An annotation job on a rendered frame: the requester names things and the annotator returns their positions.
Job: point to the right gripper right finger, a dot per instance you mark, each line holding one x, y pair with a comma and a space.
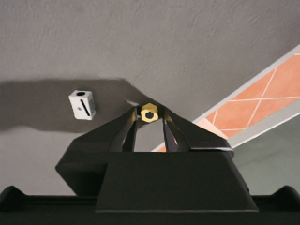
190, 137

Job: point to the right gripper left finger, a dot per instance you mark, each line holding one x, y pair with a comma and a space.
110, 136

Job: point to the yellow hex nut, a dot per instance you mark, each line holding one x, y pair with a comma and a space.
149, 112

